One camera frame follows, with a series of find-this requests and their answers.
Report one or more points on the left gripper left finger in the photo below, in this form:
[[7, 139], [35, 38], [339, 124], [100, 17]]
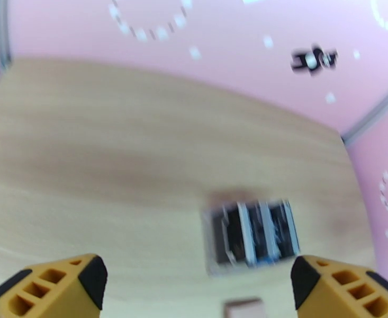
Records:
[[48, 290]]

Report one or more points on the aluminium corner post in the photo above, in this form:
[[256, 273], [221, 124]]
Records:
[[372, 118], [3, 35]]

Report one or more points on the pink card holder wallet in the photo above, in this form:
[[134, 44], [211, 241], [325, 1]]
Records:
[[243, 308]]

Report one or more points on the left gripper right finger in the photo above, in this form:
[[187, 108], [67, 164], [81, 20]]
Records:
[[346, 290]]

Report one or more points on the clear acrylic card stand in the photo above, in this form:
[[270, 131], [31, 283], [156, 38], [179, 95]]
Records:
[[213, 260]]

